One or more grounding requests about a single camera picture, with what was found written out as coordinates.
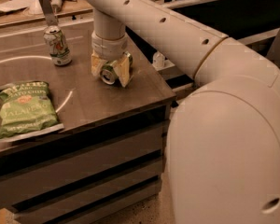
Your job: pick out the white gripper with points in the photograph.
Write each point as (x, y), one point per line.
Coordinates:
(109, 48)

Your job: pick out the green soda can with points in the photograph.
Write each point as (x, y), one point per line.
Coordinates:
(107, 73)

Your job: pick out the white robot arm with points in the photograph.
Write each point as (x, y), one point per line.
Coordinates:
(223, 143)

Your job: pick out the white upright soda can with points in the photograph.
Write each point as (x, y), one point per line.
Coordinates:
(58, 48)

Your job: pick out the left clear sanitizer bottle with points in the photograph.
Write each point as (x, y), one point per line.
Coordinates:
(158, 60)

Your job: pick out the green jalapeno chips bag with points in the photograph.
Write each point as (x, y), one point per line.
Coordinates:
(27, 110)

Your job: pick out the white paper sheet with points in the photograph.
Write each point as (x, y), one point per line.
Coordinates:
(14, 5)

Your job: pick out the wooden background workbench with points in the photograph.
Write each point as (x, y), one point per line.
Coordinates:
(34, 13)

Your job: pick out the grey metal bracket post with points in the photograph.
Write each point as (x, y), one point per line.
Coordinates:
(48, 12)

